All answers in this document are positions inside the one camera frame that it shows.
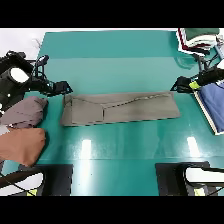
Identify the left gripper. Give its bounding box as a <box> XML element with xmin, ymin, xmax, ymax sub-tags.
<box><xmin>52</xmin><ymin>80</ymin><xmax>74</xmax><ymax>98</ymax></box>

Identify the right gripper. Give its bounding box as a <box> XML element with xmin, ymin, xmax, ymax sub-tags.
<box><xmin>173</xmin><ymin>75</ymin><xmax>201</xmax><ymax>94</ymax></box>

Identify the grey-brown garment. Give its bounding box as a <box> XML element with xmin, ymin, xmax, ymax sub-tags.
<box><xmin>59</xmin><ymin>91</ymin><xmax>182</xmax><ymax>127</ymax></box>

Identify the blue garment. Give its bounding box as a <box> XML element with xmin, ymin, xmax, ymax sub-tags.
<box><xmin>198</xmin><ymin>80</ymin><xmax>224</xmax><ymax>134</ymax></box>

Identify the dark red garment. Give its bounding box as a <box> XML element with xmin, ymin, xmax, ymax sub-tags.
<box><xmin>177</xmin><ymin>27</ymin><xmax>212</xmax><ymax>56</ymax></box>

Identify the mauve garment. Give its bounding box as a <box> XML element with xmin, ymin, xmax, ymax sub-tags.
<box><xmin>0</xmin><ymin>95</ymin><xmax>49</xmax><ymax>130</ymax></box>

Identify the white garment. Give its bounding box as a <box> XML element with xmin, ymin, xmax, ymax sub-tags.
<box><xmin>183</xmin><ymin>34</ymin><xmax>221</xmax><ymax>52</ymax></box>

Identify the green garment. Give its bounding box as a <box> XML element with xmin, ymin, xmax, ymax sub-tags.
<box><xmin>184</xmin><ymin>27</ymin><xmax>222</xmax><ymax>40</ymax></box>

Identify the orange garment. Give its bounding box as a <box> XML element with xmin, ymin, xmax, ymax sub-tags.
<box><xmin>0</xmin><ymin>127</ymin><xmax>47</xmax><ymax>168</ymax></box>

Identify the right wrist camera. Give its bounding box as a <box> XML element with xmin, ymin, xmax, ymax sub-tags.
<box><xmin>192</xmin><ymin>52</ymin><xmax>210</xmax><ymax>73</ymax></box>

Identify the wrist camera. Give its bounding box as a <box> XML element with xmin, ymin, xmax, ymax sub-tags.
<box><xmin>192</xmin><ymin>52</ymin><xmax>210</xmax><ymax>73</ymax></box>
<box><xmin>33</xmin><ymin>54</ymin><xmax>51</xmax><ymax>82</ymax></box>

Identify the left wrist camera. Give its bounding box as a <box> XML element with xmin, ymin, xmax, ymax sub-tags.
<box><xmin>33</xmin><ymin>54</ymin><xmax>51</xmax><ymax>82</ymax></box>

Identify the black cable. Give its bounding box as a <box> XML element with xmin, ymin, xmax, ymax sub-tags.
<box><xmin>0</xmin><ymin>171</ymin><xmax>45</xmax><ymax>197</ymax></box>
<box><xmin>199</xmin><ymin>48</ymin><xmax>224</xmax><ymax>69</ymax></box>

